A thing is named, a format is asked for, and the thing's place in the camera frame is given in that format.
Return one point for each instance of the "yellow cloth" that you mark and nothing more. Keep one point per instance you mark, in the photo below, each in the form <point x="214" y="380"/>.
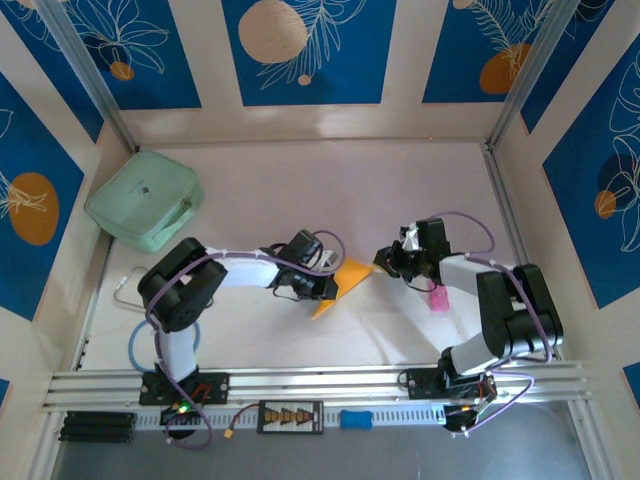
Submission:
<point x="352" y="275"/>

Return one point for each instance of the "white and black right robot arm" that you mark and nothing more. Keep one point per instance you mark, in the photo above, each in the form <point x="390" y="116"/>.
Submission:
<point x="460" y="275"/>

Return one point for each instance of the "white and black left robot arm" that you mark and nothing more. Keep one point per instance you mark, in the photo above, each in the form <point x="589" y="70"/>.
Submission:
<point x="245" y="270"/>

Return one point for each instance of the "pink plastic box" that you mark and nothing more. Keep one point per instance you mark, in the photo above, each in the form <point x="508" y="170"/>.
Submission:
<point x="440" y="302"/>

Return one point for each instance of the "blue sponge block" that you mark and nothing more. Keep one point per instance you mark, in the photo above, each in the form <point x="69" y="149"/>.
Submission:
<point x="356" y="419"/>

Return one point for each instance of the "black power distribution board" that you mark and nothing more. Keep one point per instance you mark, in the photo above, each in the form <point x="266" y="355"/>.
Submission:
<point x="290" y="417"/>

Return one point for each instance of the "mint green zip case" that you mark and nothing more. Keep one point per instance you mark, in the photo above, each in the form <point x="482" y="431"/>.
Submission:
<point x="140" y="200"/>

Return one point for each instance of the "black ribbed box stack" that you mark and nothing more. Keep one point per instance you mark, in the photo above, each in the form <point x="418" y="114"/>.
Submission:
<point x="97" y="426"/>

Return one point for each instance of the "aluminium mounting rail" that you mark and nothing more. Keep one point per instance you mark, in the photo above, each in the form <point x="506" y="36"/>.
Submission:
<point x="325" y="382"/>

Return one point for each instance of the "aluminium side rail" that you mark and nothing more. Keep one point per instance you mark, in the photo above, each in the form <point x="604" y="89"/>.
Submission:
<point x="94" y="300"/>
<point x="502" y="200"/>

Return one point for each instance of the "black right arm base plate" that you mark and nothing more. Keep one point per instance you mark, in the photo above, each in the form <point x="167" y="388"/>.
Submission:
<point x="420" y="385"/>

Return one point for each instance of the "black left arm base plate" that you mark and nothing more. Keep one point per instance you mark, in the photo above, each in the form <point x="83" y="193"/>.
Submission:
<point x="217" y="387"/>

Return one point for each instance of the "aluminium frame post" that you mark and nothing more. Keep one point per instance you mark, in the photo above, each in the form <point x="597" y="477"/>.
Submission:
<point x="85" y="65"/>
<point x="531" y="65"/>

